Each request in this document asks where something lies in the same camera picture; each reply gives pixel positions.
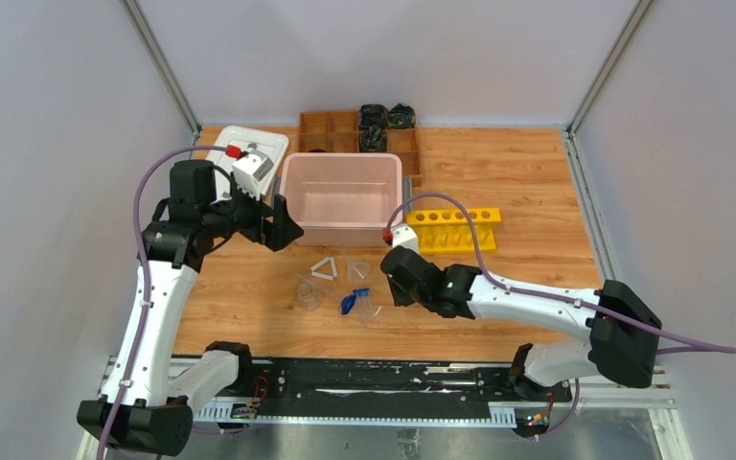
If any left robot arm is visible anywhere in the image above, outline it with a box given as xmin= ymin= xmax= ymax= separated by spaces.
xmin=77 ymin=160 xmax=302 ymax=458

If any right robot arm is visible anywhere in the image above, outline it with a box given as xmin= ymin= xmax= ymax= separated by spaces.
xmin=380 ymin=247 xmax=662 ymax=401

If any clear plastic funnel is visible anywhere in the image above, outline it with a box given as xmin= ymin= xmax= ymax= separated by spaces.
xmin=340 ymin=250 xmax=372 ymax=286

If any yellow test tube rack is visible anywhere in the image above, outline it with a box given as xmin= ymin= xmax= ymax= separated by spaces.
xmin=405 ymin=207 xmax=502 ymax=255

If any blue capped tube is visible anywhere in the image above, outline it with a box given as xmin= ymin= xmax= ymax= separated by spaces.
xmin=354 ymin=287 xmax=381 ymax=323

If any pink plastic storage bin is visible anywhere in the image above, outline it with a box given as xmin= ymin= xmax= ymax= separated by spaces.
xmin=280 ymin=152 xmax=403 ymax=247

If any white clay triangle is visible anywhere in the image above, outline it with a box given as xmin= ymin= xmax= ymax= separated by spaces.
xmin=310 ymin=256 xmax=338 ymax=281

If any small glass beaker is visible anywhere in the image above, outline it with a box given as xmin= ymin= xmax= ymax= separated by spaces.
xmin=297 ymin=283 xmax=321 ymax=311

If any white plastic bin lid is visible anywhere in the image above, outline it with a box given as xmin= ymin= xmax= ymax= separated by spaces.
xmin=206 ymin=126 xmax=289 ymax=199

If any blue test tube clamp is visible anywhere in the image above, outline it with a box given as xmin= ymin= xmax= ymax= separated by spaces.
xmin=339 ymin=287 xmax=371 ymax=315

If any wooden compartment tray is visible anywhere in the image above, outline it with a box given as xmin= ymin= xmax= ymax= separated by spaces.
xmin=297 ymin=110 xmax=424 ymax=187

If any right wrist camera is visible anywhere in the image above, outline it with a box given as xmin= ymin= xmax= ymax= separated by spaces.
xmin=382 ymin=223 xmax=420 ymax=254

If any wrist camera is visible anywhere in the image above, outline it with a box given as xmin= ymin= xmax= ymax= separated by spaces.
xmin=382 ymin=223 xmax=420 ymax=254
xmin=232 ymin=152 xmax=275 ymax=199

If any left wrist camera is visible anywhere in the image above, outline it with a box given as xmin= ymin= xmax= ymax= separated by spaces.
xmin=232 ymin=152 xmax=275 ymax=199

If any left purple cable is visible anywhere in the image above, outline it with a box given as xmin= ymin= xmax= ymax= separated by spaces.
xmin=95 ymin=144 xmax=242 ymax=460

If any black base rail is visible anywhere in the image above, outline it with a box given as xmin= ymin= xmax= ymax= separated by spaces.
xmin=98 ymin=355 xmax=678 ymax=427

